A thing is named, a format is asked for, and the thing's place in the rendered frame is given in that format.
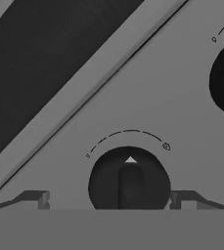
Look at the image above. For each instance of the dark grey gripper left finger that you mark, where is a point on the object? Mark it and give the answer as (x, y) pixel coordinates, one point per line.
(35, 197)

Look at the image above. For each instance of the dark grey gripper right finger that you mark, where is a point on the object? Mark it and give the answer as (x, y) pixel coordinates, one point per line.
(190, 197)

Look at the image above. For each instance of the black stove knob with white arrow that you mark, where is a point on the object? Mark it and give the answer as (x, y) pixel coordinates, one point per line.
(129, 179)

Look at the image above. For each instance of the grey stove with black hob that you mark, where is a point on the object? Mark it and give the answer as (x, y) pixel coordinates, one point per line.
(123, 81)

